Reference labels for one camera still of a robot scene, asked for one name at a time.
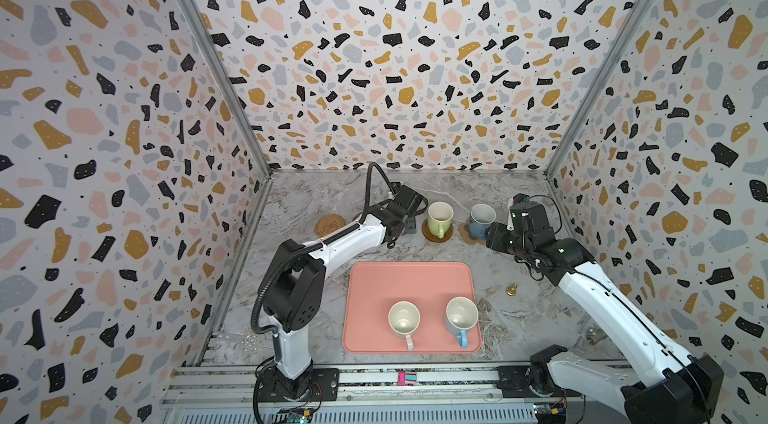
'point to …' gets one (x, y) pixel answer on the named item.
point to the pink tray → (373, 287)
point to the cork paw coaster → (464, 229)
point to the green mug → (439, 216)
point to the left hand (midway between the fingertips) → (411, 216)
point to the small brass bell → (511, 290)
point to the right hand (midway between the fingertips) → (493, 227)
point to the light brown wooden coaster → (434, 238)
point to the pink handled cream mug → (404, 318)
